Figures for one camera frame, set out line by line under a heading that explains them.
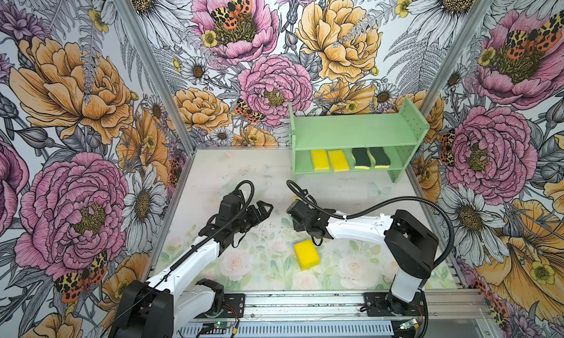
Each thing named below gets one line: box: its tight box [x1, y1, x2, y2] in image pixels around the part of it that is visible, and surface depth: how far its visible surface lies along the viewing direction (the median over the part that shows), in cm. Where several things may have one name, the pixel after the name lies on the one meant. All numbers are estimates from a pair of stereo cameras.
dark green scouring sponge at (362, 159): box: [351, 147, 371, 170], surface depth 101 cm
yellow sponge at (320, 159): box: [310, 149, 330, 172], surface depth 100 cm
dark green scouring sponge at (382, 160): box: [368, 146, 391, 169], surface depth 101 cm
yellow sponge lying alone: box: [293, 238, 321, 272], surface depth 83 cm
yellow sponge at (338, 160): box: [327, 149, 350, 172], surface depth 99 cm
